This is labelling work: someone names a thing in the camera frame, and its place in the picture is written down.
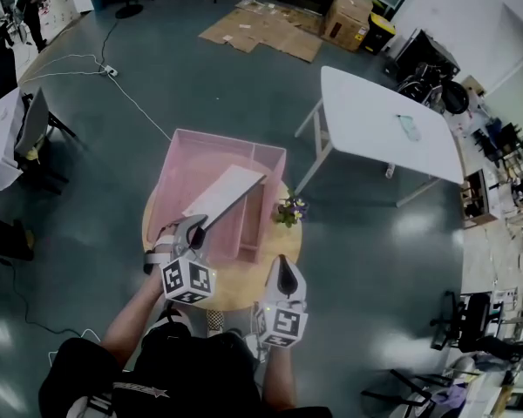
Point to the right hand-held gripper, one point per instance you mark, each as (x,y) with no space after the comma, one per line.
(283,322)

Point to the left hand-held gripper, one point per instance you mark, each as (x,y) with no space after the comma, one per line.
(187,282)

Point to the white notebook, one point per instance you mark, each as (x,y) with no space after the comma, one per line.
(224,194)

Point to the pink desk organizer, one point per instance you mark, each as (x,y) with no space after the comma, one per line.
(192,168)

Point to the person's left forearm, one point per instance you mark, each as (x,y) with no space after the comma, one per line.
(128,320)

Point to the person's right forearm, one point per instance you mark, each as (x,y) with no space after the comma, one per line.
(279,377)

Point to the round wooden table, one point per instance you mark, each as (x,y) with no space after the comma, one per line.
(239,283)

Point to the small potted flower plant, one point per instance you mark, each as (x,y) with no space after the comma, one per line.
(291,211)

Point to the person's checkered shoe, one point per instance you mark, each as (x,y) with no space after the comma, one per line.
(215,322)

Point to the person's black clothing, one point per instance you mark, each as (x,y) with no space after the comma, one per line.
(192,372)

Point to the clear plastic bottle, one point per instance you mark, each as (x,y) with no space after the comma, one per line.
(389,170)

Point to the white folding table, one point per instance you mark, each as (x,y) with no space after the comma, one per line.
(366,116)

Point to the white power strip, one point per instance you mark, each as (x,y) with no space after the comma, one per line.
(111,71)

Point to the black office chair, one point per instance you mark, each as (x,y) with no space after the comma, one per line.
(475,325)

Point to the grey chair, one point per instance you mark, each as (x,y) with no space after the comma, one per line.
(32,122)

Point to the teal plastic bag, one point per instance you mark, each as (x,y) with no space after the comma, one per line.
(409,127)

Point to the flattened cardboard sheets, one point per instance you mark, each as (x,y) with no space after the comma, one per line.
(261,31)

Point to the black round stand base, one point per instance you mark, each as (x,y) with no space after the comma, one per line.
(129,11)

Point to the black wheelchair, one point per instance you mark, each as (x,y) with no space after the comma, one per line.
(427,85)

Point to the black bin yellow lid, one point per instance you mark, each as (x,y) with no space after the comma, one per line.
(378,33)

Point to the brown cardboard box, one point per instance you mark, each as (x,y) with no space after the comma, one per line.
(346,18)

